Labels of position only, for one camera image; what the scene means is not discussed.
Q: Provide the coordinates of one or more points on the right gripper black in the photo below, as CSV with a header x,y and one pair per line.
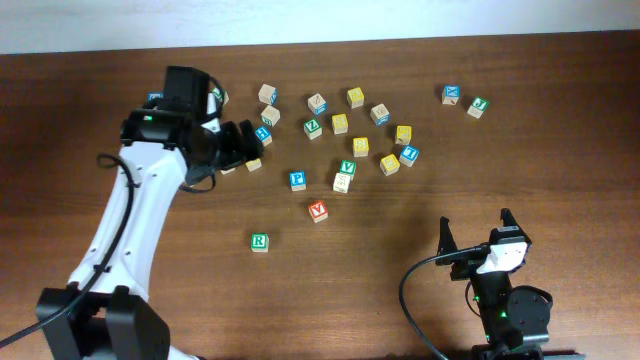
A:
x,y
463,268

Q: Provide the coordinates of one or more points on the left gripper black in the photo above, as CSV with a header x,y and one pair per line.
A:
x,y
246,146

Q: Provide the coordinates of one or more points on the yellow S block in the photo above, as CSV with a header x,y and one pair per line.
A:
x,y
360,147
339,124

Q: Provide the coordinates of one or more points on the green R block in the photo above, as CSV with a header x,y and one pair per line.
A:
x,y
259,242

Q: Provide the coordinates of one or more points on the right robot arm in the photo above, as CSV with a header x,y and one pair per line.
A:
x,y
515,319

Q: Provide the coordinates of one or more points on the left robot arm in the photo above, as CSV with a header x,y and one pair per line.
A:
x,y
103,312

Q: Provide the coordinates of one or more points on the blue H block centre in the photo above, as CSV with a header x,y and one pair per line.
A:
x,y
264,135

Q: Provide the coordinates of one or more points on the yellow C block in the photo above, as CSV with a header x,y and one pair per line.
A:
x,y
253,165

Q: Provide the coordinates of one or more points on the wooden block green side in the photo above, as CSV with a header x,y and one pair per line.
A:
x,y
270,115

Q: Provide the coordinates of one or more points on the blue P block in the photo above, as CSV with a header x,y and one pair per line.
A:
x,y
297,180

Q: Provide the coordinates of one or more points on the green L block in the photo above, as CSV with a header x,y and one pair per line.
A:
x,y
221,96

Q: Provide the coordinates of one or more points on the green Z block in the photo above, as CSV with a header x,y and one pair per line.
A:
x,y
312,129

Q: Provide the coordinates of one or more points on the wooden picture block blue side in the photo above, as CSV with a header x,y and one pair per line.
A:
x,y
317,104

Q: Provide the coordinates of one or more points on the red V block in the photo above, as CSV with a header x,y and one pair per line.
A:
x,y
318,211

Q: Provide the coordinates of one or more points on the plain white picture block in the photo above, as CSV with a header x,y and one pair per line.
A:
x,y
341,183

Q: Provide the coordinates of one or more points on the green V block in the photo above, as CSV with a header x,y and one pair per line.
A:
x,y
348,168

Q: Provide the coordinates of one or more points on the blue T block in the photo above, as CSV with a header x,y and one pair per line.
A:
x,y
408,155

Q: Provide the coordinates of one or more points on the blue S block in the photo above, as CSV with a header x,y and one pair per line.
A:
x,y
154,95

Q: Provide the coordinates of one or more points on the yellow block right lower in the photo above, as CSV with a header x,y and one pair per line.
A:
x,y
389,164

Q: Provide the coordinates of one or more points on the yellow block top centre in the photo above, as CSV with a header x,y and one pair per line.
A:
x,y
355,97

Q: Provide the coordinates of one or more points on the yellow block right upper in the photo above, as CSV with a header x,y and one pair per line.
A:
x,y
403,134

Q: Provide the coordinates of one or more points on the green J block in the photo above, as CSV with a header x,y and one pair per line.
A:
x,y
477,107

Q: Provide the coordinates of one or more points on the wooden block blue side right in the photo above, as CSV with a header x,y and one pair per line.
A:
x,y
380,114

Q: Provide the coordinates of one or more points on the blue X block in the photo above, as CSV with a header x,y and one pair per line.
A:
x,y
451,94

